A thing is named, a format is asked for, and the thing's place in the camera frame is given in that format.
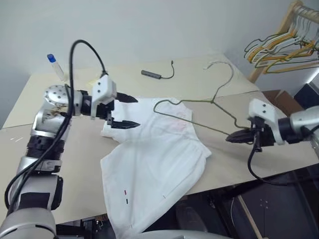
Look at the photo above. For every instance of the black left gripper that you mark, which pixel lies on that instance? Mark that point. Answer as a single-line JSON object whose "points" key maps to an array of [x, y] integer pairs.
{"points": [[103, 110]]}

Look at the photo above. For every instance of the wooden stick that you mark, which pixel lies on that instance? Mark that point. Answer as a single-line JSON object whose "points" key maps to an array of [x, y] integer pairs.
{"points": [[249, 216]]}

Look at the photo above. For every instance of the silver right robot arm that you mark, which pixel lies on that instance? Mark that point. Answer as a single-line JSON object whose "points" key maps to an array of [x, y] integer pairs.
{"points": [[304, 122]]}

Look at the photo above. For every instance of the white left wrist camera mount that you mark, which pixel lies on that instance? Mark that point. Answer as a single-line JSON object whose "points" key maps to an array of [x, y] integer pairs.
{"points": [[103, 85]]}

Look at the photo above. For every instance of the wooden clothes rack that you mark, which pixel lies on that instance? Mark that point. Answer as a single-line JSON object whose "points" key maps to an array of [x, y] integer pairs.
{"points": [[286, 22]]}

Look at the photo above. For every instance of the brown cardboard box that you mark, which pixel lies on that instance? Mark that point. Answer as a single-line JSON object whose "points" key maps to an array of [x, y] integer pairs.
{"points": [[286, 100]]}

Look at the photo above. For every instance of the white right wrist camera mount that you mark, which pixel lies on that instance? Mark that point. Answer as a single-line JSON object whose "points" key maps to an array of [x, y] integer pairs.
{"points": [[265, 109]]}

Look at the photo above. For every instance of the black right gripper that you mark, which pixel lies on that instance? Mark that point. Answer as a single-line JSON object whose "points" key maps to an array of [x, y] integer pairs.
{"points": [[266, 135]]}

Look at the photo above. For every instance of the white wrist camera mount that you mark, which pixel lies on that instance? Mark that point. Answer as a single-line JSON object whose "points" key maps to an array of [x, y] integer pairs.
{"points": [[265, 109], [103, 85]]}

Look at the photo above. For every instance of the black case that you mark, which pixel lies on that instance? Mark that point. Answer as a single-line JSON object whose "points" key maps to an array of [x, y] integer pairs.
{"points": [[307, 95]]}

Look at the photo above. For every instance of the white shirt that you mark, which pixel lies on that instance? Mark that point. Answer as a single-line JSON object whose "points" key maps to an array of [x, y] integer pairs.
{"points": [[154, 161]]}

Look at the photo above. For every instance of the clear tube with blue cap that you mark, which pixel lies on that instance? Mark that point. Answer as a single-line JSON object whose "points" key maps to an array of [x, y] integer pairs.
{"points": [[57, 68]]}

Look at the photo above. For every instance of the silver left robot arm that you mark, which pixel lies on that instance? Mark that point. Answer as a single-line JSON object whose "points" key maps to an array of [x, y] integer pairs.
{"points": [[40, 184]]}

